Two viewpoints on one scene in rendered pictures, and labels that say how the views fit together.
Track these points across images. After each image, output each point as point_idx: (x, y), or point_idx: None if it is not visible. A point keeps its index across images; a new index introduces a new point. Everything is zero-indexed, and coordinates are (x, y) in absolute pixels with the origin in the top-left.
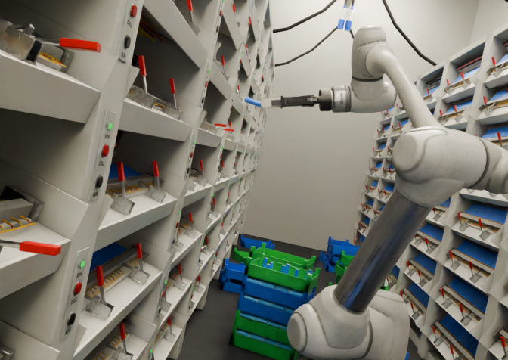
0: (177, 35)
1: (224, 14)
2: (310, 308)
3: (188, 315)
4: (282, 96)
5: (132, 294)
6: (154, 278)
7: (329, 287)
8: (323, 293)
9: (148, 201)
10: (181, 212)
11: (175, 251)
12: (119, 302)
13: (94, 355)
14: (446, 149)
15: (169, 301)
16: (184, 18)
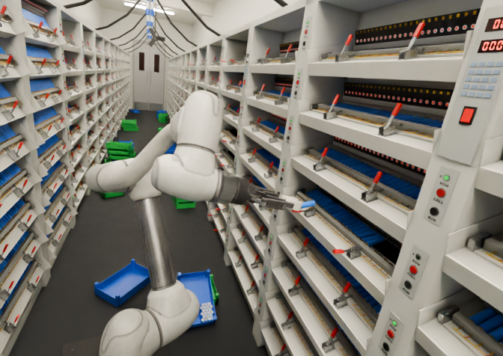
0: (257, 141)
1: (312, 127)
2: (188, 290)
3: None
4: (278, 191)
5: (250, 231)
6: (258, 247)
7: (179, 285)
8: (182, 283)
9: (258, 204)
10: (275, 242)
11: (271, 262)
12: (247, 224)
13: (256, 252)
14: None
15: (294, 345)
16: (256, 135)
